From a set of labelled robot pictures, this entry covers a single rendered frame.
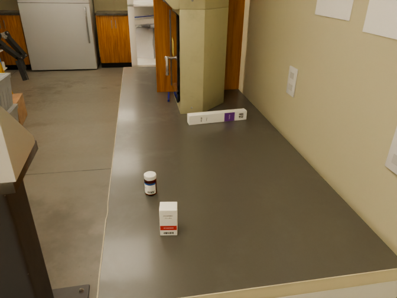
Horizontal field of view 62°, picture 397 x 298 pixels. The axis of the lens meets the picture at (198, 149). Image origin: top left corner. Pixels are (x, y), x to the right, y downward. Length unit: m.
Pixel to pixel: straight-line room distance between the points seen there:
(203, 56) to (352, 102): 0.74
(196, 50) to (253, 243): 0.96
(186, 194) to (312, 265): 0.41
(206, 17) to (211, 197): 0.84
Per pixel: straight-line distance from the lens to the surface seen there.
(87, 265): 2.19
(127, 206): 0.98
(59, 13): 6.53
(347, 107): 1.11
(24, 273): 1.54
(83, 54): 6.57
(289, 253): 0.86
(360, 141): 1.06
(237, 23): 1.96
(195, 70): 1.57
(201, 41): 1.55
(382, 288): 0.95
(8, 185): 1.22
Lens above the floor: 1.52
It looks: 27 degrees down
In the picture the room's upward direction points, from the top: 1 degrees clockwise
